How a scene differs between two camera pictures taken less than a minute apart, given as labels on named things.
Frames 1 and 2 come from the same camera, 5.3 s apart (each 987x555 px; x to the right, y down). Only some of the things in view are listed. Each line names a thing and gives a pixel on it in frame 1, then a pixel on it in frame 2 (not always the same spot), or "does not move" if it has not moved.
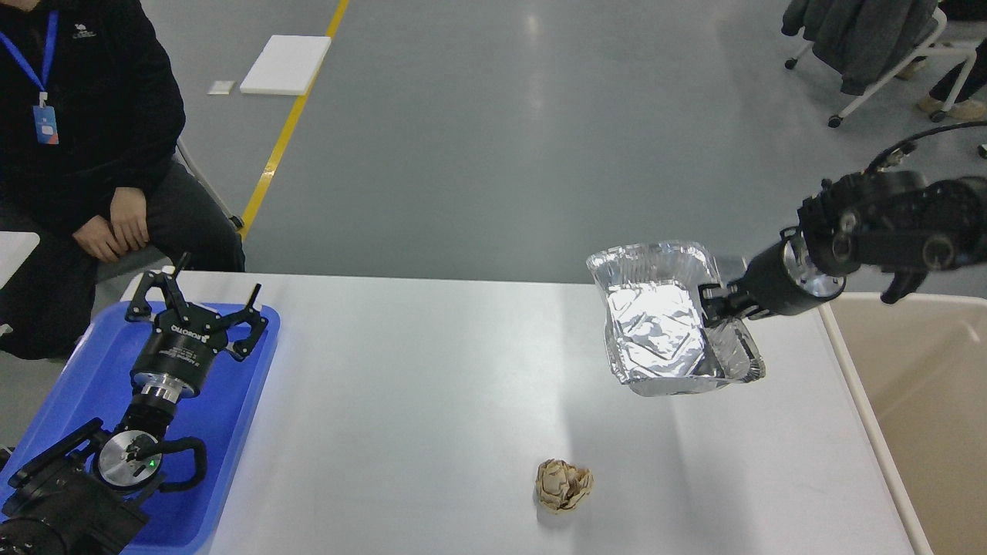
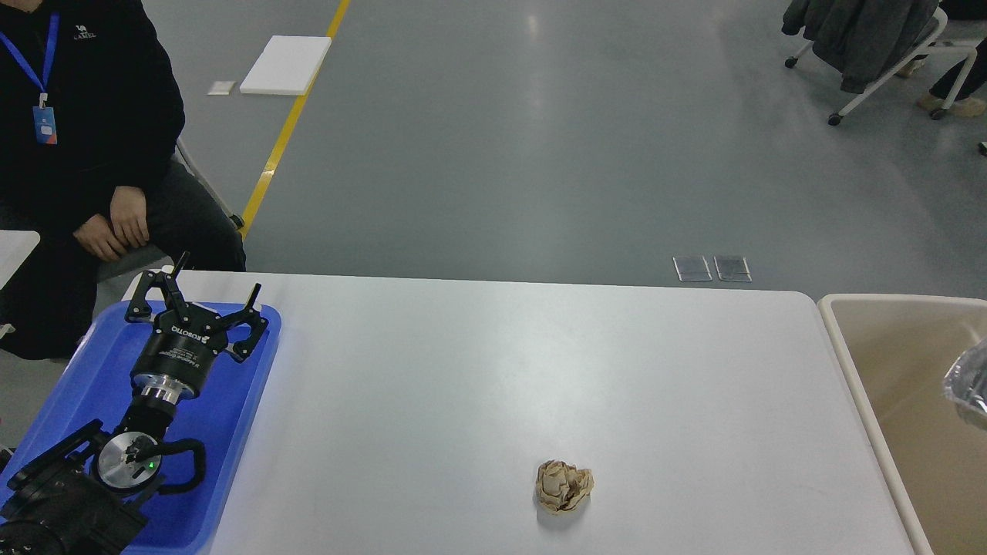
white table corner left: x=15 y=247 does not move
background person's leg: x=971 y=102 does not move
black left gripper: x=179 y=353 does not move
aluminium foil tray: x=658 y=341 → x=965 y=384
